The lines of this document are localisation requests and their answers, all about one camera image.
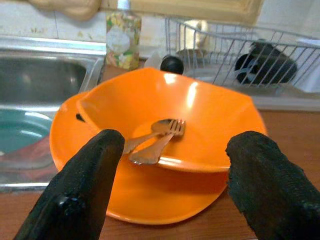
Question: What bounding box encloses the teal round plate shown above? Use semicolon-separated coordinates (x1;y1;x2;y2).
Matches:
0;108;54;155

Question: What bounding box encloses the beige window frame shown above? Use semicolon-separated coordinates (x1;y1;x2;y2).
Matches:
99;0;266;25

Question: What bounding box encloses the metal fork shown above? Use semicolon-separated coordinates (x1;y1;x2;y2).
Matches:
127;119;187;166

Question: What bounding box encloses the white plastic cutlery holder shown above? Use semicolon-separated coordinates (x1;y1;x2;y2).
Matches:
295;38;320;94

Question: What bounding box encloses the cream mug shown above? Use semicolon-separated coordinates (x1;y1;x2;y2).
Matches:
195;19;210;50

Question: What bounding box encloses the stainless steel double sink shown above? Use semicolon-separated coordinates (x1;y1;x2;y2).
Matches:
0;34;107;193

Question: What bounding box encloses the beige cloth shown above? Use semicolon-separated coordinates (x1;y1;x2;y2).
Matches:
26;0;101;22

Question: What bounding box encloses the black round cap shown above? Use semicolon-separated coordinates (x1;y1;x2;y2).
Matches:
159;55;185;76

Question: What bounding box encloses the grey drain tray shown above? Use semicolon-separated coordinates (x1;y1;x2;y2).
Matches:
144;49;320;112

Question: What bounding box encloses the orange plate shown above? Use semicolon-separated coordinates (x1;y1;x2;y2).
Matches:
49;90;230;226

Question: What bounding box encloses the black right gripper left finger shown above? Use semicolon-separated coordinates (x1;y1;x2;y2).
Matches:
13;128;126;240

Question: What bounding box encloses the metal spoon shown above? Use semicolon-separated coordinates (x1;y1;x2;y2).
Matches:
122;118;176;155

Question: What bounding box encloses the black bottle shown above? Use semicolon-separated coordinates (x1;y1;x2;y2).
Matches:
234;39;299;86

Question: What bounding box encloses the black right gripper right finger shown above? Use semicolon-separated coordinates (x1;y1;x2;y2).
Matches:
225;130;320;240

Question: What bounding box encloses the floral soap pump bottle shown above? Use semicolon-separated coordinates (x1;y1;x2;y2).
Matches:
104;0;142;71

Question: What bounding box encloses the orange square bowl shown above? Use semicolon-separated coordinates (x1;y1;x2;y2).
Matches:
75;67;267;174

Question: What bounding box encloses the white wire dish rack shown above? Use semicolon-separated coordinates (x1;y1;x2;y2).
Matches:
164;16;320;89

